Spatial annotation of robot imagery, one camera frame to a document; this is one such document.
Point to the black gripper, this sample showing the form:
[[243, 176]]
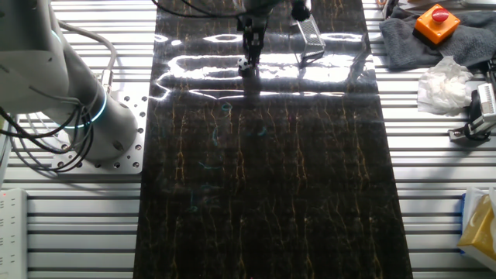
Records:
[[253, 29]]

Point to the small black-white soccer ball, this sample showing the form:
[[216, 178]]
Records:
[[242, 64]]

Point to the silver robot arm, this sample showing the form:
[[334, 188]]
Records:
[[38, 66]]

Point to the black marble-pattern mat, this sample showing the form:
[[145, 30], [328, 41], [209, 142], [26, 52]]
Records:
[[252, 186]]

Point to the grey cloth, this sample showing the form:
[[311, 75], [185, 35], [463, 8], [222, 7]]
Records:
[[403, 42]]

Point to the orange emergency stop box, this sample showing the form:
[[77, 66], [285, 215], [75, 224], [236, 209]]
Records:
[[436, 27]]

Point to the crumpled white tissue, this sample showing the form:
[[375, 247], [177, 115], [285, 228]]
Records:
[[445, 89]]

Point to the yellow tissue pack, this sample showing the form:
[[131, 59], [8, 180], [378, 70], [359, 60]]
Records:
[[478, 228]]

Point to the white power strip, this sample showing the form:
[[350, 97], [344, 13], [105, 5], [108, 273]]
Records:
[[11, 232]]

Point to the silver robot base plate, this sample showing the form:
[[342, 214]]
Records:
[[131, 155]]

